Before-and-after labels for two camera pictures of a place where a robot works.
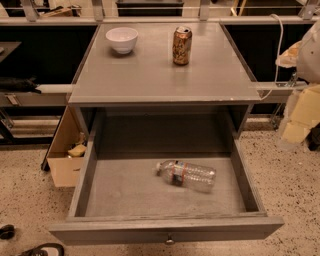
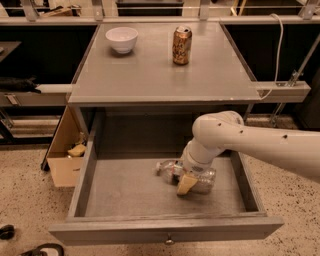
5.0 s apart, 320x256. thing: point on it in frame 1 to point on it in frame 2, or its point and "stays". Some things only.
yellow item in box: x=77 y=151 stays
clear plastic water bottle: x=182 y=174 stays
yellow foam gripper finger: x=289 y=58 to x=186 y=184
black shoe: x=7 y=231 stays
